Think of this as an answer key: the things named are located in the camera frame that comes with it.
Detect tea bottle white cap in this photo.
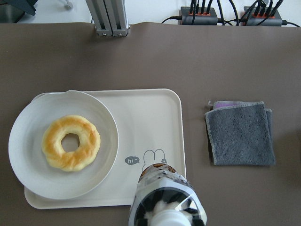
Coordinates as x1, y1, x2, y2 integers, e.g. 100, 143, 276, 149
128, 163, 207, 226

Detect cream bunny tray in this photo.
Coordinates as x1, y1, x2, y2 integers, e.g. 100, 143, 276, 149
24, 89, 186, 209

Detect glazed donut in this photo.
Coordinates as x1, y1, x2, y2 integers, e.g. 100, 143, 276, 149
41, 115, 101, 172

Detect grey folded cloth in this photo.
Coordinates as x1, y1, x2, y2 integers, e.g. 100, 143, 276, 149
205, 101, 276, 166

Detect usb hub left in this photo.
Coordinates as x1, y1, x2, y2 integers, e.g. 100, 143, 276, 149
178, 7, 218, 25

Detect usb hub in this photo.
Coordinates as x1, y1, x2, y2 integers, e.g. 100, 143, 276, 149
178, 7, 218, 25
240, 6, 283, 27

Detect white plate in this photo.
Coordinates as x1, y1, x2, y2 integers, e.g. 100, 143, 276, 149
8, 89, 119, 201

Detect usb hub right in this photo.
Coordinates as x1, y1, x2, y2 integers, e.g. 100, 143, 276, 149
240, 6, 283, 27

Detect aluminium frame post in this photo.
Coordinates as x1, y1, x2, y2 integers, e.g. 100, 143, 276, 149
86, 0, 129, 37

